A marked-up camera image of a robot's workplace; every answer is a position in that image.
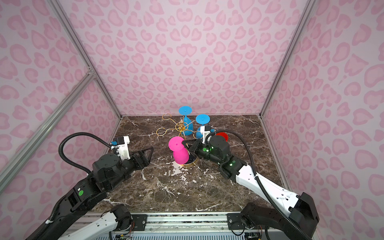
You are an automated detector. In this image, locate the aluminium frame strut diagonal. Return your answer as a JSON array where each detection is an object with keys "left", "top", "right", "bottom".
[{"left": 1, "top": 71, "right": 95, "bottom": 193}]

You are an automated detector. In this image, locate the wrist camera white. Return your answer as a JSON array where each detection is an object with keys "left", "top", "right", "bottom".
[
  {"left": 199, "top": 126, "right": 215, "bottom": 144},
  {"left": 111, "top": 136, "right": 131, "bottom": 161}
]

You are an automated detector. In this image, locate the blue wine glass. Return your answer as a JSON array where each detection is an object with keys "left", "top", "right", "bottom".
[
  {"left": 179, "top": 106, "right": 194, "bottom": 136},
  {"left": 196, "top": 114, "right": 211, "bottom": 139}
]

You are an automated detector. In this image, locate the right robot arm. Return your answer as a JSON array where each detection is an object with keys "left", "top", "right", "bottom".
[{"left": 182, "top": 135, "right": 320, "bottom": 240}]

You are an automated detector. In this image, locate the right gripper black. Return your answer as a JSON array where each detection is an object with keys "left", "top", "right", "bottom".
[{"left": 181, "top": 138, "right": 223, "bottom": 165}]

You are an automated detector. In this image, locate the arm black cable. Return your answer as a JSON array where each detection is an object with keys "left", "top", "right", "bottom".
[
  {"left": 58, "top": 131, "right": 112, "bottom": 175},
  {"left": 205, "top": 130, "right": 313, "bottom": 240}
]

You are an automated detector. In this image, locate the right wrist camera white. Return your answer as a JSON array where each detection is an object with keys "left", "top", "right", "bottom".
[{"left": 199, "top": 126, "right": 215, "bottom": 144}]

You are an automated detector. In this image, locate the red wine glass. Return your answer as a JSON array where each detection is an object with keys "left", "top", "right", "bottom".
[{"left": 216, "top": 132, "right": 229, "bottom": 142}]

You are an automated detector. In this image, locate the magenta wine glass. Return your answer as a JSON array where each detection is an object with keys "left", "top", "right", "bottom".
[{"left": 169, "top": 137, "right": 189, "bottom": 165}]

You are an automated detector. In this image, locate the blue wine glass rear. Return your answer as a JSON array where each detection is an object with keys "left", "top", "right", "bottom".
[{"left": 179, "top": 106, "right": 194, "bottom": 136}]

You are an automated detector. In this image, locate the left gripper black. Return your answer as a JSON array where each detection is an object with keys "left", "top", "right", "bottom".
[{"left": 108, "top": 145, "right": 154, "bottom": 192}]

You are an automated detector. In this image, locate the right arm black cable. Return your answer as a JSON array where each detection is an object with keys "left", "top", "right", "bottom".
[{"left": 205, "top": 130, "right": 313, "bottom": 240}]

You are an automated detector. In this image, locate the aluminium mounting rail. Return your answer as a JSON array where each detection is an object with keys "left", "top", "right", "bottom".
[{"left": 55, "top": 210, "right": 319, "bottom": 240}]

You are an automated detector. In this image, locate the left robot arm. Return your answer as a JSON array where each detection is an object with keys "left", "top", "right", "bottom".
[{"left": 27, "top": 147, "right": 154, "bottom": 240}]

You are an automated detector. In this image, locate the blue wine glass front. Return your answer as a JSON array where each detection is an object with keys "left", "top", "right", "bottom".
[{"left": 196, "top": 114, "right": 211, "bottom": 139}]

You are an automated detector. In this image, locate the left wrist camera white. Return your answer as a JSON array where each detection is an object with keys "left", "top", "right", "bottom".
[{"left": 111, "top": 136, "right": 131, "bottom": 161}]

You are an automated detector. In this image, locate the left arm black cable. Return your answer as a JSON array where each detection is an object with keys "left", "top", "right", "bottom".
[{"left": 58, "top": 131, "right": 112, "bottom": 175}]

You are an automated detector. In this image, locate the gold wire glass rack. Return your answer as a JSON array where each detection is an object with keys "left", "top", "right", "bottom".
[{"left": 156, "top": 114, "right": 198, "bottom": 167}]

